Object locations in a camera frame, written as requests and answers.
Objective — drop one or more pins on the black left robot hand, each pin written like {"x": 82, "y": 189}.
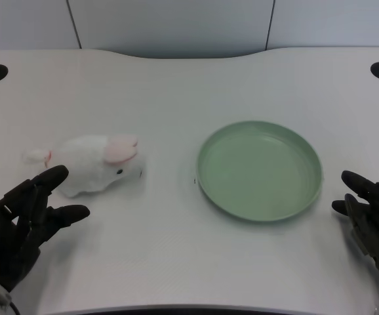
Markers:
{"x": 12, "y": 226}

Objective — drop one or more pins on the green round plate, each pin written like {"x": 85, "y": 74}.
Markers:
{"x": 259, "y": 170}

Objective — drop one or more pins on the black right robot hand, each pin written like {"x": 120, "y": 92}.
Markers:
{"x": 371, "y": 223}

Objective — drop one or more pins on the white rabbit doll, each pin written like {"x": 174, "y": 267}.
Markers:
{"x": 91, "y": 165}

